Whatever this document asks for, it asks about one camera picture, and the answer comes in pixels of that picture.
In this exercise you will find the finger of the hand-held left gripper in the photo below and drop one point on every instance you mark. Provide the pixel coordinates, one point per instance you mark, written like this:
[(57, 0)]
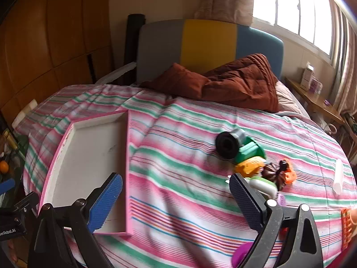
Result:
[(7, 186)]

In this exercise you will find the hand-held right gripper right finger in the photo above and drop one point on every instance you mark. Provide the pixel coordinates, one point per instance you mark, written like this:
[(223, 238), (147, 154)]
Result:
[(245, 201)]

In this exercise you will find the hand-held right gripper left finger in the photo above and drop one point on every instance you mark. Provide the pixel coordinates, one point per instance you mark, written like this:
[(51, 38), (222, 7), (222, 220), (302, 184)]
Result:
[(107, 201)]

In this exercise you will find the white and green plastic part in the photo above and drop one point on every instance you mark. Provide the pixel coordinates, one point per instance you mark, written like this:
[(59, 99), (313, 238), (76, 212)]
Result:
[(263, 185)]

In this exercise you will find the yellow plastic shell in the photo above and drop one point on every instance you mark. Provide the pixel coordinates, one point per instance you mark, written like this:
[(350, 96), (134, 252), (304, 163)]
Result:
[(248, 167)]

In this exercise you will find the brown hair claw clip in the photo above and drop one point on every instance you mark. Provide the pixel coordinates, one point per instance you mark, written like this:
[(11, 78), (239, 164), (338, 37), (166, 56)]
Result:
[(273, 174)]

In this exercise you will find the orange linked cubes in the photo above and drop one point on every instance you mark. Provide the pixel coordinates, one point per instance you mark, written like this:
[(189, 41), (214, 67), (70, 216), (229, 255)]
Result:
[(291, 176)]

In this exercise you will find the pink tray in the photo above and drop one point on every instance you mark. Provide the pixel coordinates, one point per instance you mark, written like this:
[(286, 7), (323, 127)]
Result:
[(92, 150)]

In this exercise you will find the black cylinder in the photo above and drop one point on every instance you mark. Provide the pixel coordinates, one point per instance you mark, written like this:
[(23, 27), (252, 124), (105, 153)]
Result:
[(226, 145)]

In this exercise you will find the orange fruit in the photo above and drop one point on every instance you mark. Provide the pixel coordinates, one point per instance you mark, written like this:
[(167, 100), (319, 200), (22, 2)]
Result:
[(4, 167)]

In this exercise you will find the dark bottle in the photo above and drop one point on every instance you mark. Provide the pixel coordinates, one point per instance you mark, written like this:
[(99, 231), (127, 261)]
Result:
[(9, 139)]

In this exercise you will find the magenta plastic object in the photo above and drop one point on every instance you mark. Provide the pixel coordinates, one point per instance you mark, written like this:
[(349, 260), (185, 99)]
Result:
[(241, 255)]

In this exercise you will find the striped blanket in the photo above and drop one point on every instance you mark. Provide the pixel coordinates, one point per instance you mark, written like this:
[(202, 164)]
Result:
[(181, 134)]

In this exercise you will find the white translucent tube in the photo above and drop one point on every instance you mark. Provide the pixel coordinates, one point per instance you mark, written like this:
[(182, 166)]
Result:
[(338, 177)]

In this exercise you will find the orange plastic rack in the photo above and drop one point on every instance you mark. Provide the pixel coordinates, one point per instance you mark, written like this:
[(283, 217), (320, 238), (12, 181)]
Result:
[(346, 226)]

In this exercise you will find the beige pillow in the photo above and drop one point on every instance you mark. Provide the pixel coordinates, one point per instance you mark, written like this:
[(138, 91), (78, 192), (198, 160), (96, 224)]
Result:
[(287, 100)]

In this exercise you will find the brown quilt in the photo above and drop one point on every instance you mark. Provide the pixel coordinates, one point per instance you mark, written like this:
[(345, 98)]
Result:
[(245, 83)]

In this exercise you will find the wooden side table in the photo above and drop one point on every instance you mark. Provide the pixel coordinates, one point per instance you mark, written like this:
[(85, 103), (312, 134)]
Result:
[(315, 103)]

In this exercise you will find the purple box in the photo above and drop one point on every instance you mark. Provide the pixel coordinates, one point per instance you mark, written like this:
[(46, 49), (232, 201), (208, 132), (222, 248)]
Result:
[(316, 85)]

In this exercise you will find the brown pillow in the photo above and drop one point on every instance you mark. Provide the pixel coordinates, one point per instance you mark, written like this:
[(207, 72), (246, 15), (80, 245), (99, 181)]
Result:
[(175, 82)]

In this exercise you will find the white box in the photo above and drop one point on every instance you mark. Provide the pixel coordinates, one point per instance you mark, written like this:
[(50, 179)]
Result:
[(306, 75)]

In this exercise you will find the wooden wardrobe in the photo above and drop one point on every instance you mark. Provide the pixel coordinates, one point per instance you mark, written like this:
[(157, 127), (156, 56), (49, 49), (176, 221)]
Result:
[(50, 33)]

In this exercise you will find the grey yellow blue headboard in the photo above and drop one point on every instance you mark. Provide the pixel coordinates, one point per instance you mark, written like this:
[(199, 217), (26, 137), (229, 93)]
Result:
[(209, 42)]

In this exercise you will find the beige curtain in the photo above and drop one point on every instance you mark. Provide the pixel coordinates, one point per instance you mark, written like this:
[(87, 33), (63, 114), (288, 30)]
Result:
[(347, 69), (226, 0)]

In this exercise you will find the window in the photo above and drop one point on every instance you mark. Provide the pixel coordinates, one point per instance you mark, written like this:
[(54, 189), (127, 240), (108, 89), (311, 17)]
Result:
[(290, 2)]

